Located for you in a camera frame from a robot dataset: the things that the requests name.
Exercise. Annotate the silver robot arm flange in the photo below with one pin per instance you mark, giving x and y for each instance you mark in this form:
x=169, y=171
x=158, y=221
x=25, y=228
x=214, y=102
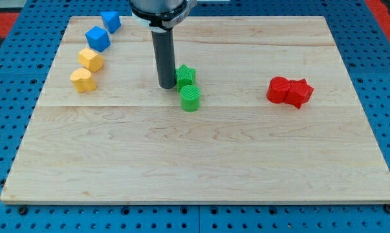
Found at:
x=161, y=15

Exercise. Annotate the green circle block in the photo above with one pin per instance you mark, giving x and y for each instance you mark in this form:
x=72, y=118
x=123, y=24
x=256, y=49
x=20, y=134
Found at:
x=190, y=98

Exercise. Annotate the red circle block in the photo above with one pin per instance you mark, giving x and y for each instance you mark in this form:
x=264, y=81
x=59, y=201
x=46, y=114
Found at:
x=278, y=89

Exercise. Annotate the green star block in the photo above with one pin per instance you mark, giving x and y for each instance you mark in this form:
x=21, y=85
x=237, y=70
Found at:
x=185, y=76

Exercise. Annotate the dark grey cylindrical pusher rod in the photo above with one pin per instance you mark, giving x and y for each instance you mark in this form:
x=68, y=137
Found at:
x=163, y=45

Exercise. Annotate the light wooden board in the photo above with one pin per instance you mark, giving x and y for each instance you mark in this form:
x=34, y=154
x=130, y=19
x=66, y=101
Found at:
x=128, y=142

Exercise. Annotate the red star block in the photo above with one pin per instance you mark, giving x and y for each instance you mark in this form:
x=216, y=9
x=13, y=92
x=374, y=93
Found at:
x=299, y=93

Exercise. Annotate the yellow heart block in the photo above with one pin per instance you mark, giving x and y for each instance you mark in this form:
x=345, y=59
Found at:
x=83, y=80

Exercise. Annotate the yellow hexagon block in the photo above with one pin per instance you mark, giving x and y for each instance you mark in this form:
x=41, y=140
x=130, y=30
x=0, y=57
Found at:
x=90, y=59

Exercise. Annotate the blue cube block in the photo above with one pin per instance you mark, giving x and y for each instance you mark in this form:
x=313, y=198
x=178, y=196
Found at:
x=98, y=39

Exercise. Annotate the blue triangle block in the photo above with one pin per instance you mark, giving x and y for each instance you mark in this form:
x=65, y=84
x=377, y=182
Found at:
x=111, y=21

